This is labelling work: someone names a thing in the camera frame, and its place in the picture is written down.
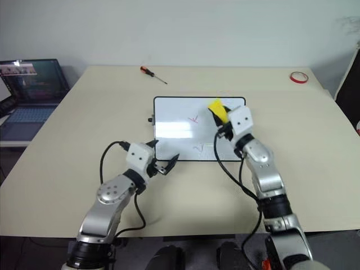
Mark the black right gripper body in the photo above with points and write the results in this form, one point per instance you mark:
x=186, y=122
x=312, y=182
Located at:
x=225, y=131

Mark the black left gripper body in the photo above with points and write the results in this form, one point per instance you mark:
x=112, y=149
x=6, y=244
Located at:
x=154, y=168

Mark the yellow eraser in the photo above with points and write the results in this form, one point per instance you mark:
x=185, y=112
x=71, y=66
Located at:
x=218, y=108

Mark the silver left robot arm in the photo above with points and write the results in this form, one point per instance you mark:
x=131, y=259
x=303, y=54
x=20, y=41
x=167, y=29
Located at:
x=109, y=194

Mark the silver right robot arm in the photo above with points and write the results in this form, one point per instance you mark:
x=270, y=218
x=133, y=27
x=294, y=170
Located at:
x=264, y=174

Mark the black-framed whiteboard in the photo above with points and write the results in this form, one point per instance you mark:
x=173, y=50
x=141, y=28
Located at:
x=174, y=126

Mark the red tape roll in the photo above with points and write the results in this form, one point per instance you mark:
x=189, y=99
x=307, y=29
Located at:
x=298, y=77

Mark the dark rounded shape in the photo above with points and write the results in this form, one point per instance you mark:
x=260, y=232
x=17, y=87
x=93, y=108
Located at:
x=228, y=254
x=167, y=257

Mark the black upright panel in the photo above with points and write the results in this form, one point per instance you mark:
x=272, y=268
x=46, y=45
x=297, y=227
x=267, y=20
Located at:
x=350, y=92

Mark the open laptop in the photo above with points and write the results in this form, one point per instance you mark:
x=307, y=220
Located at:
x=31, y=92

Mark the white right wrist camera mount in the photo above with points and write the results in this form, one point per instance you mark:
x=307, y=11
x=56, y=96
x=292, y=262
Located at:
x=240, y=119

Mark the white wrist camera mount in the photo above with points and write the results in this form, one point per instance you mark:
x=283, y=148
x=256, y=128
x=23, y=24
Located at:
x=137, y=156
x=240, y=119

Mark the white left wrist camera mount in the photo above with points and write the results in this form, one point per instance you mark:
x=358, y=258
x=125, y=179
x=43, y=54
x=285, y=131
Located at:
x=137, y=156

